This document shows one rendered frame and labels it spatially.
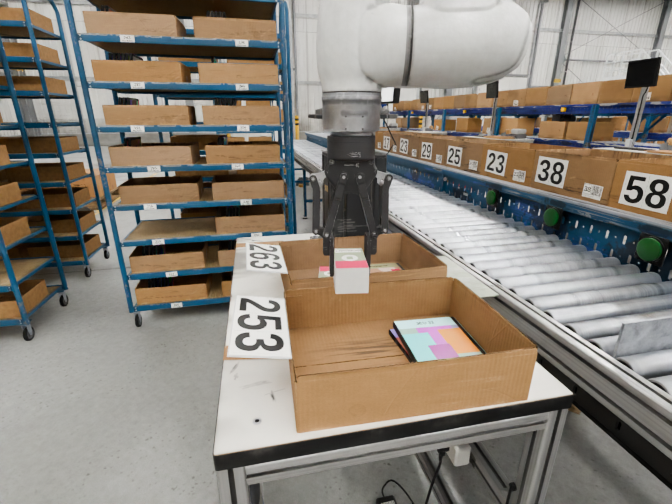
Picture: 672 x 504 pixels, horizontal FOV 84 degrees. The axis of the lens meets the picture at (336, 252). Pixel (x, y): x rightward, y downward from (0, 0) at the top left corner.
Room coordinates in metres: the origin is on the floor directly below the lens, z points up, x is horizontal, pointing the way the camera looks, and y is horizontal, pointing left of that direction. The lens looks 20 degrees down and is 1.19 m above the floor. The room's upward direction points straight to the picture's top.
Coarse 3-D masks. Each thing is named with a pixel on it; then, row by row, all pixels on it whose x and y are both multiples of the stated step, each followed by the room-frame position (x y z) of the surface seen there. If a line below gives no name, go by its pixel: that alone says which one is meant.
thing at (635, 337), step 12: (624, 324) 0.63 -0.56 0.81; (636, 324) 0.64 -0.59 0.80; (648, 324) 0.65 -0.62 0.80; (660, 324) 0.65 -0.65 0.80; (624, 336) 0.64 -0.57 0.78; (636, 336) 0.64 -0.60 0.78; (648, 336) 0.65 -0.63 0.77; (660, 336) 0.66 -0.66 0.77; (624, 348) 0.64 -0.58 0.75; (636, 348) 0.64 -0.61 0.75; (648, 348) 0.65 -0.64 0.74; (660, 348) 0.66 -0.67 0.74
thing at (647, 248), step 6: (642, 240) 1.08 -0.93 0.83; (648, 240) 1.06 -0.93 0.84; (654, 240) 1.05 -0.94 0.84; (642, 246) 1.07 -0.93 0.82; (648, 246) 1.06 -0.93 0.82; (654, 246) 1.04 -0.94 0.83; (660, 246) 1.03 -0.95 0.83; (642, 252) 1.07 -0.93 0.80; (648, 252) 1.05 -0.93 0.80; (654, 252) 1.04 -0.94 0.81; (660, 252) 1.03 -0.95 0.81; (642, 258) 1.07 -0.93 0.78; (648, 258) 1.05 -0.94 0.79; (654, 258) 1.04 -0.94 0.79
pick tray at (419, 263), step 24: (312, 240) 1.04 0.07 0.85; (336, 240) 1.06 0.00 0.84; (360, 240) 1.07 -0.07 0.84; (384, 240) 1.09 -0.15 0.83; (408, 240) 1.06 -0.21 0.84; (288, 264) 1.02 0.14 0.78; (312, 264) 1.04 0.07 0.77; (408, 264) 1.04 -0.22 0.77; (432, 264) 0.90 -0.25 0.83; (288, 288) 0.78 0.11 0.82
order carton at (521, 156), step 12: (492, 144) 2.07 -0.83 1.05; (504, 144) 2.09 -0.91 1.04; (516, 144) 2.11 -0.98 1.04; (528, 144) 2.12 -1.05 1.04; (540, 144) 2.05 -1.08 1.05; (516, 156) 1.79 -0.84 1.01; (528, 156) 1.72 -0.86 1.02; (480, 168) 2.06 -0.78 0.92; (516, 168) 1.78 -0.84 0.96; (528, 168) 1.71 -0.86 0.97; (504, 180) 1.85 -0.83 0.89; (528, 180) 1.69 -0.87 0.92
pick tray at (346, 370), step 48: (384, 288) 0.74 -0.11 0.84; (432, 288) 0.76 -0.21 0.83; (336, 336) 0.67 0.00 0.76; (384, 336) 0.67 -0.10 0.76; (480, 336) 0.64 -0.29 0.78; (336, 384) 0.43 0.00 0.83; (384, 384) 0.45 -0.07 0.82; (432, 384) 0.46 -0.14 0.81; (480, 384) 0.48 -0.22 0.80; (528, 384) 0.49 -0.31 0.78
